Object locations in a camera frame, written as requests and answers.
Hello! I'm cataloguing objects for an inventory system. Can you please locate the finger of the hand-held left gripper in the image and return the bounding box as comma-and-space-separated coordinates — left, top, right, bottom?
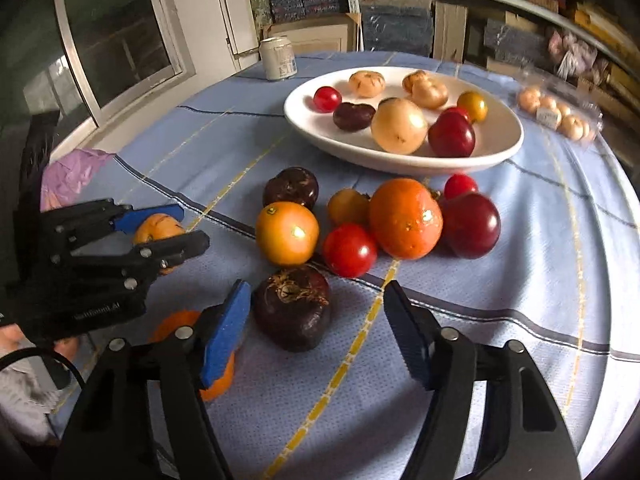
50, 230, 211, 291
42, 199, 186, 246

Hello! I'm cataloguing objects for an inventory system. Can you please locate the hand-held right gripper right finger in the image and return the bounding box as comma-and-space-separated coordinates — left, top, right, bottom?
383, 279, 582, 480

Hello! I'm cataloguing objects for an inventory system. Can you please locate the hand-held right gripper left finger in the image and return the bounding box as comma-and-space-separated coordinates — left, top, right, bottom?
52, 279, 252, 480

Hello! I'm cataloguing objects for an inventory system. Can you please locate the yellow orange streaked fruit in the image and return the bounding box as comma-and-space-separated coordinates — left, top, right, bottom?
132, 213, 187, 276

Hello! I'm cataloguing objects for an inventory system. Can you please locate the orange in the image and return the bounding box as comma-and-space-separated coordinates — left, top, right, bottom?
150, 310, 236, 403
369, 178, 444, 261

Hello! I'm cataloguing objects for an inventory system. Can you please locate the dark brown wrinkled fruit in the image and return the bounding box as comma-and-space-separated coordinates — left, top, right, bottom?
251, 265, 332, 353
262, 167, 320, 211
332, 102, 377, 133

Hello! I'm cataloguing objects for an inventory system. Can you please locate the orange round tomato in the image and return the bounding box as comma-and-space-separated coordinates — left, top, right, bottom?
255, 201, 320, 267

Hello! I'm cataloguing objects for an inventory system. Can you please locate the dark red plum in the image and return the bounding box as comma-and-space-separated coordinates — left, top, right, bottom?
440, 192, 502, 260
428, 110, 476, 159

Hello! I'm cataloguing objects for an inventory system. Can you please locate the small brownish yellow fruit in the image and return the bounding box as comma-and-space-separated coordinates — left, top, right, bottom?
327, 188, 372, 228

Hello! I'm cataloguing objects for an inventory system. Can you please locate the white oval plate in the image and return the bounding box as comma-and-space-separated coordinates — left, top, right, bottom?
283, 66, 525, 177

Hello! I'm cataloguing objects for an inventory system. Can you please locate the large pale yellow fruit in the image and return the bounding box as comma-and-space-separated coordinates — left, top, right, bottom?
370, 97, 429, 155

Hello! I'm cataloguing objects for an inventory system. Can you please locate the tan round fruit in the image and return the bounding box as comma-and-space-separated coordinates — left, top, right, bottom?
348, 70, 386, 99
402, 70, 431, 93
411, 79, 449, 110

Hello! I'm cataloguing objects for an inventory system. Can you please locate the person's left forearm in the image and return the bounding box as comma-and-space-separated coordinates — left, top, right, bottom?
0, 357, 61, 443

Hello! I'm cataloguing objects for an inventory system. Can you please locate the group of pale small fruits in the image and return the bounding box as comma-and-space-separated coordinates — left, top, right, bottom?
517, 86, 598, 142

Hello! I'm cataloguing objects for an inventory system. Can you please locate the person's left hand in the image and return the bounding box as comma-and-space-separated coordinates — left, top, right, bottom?
0, 324, 82, 361

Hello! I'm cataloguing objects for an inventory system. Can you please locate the purple cloth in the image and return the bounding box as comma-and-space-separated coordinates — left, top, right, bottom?
40, 149, 117, 211

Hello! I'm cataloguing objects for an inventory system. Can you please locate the white framed window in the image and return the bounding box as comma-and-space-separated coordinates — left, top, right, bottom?
20, 0, 198, 133

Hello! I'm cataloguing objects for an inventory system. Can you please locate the silver drink can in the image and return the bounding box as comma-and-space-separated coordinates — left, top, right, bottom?
259, 36, 298, 81

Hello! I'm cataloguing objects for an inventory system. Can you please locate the white narrow board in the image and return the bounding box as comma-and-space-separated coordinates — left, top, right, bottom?
212, 0, 261, 58

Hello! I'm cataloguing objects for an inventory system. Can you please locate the small yellow round fruit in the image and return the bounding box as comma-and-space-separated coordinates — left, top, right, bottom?
456, 91, 489, 124

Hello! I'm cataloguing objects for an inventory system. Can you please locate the cardboard box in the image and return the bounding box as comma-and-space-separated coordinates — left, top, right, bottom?
265, 12, 363, 56

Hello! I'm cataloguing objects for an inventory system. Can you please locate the clear plastic clamshell box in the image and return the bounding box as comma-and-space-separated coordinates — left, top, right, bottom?
515, 72, 606, 143

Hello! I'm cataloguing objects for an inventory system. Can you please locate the upright tan woven box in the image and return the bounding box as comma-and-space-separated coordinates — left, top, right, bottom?
432, 0, 468, 63

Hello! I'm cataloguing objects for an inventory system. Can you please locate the stack of blue patterned boxes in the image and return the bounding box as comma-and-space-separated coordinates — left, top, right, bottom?
357, 0, 436, 58
482, 17, 551, 68

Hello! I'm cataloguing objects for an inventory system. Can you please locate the crumpled pink plastic bag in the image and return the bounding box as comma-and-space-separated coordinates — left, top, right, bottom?
547, 30, 608, 83

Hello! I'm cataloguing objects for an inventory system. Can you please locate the black cable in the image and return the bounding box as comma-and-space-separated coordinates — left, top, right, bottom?
0, 347, 88, 396

